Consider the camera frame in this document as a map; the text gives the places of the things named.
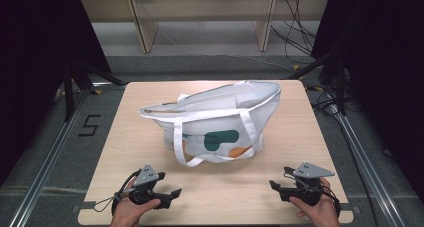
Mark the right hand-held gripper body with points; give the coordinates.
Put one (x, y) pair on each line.
(308, 183)

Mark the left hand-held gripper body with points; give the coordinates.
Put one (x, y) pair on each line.
(145, 183)

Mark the white tote bag green print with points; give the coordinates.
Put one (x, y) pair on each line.
(220, 120)

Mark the person's right hand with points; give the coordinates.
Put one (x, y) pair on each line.
(316, 213)

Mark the person's left hand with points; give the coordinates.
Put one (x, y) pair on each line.
(131, 212)

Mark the black metal stand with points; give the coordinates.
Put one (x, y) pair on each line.
(69, 90)
(339, 87)

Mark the black curtain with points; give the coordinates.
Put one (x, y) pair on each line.
(36, 70)
(383, 70)

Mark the aluminium floor rail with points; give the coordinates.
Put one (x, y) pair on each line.
(366, 167)
(50, 160)

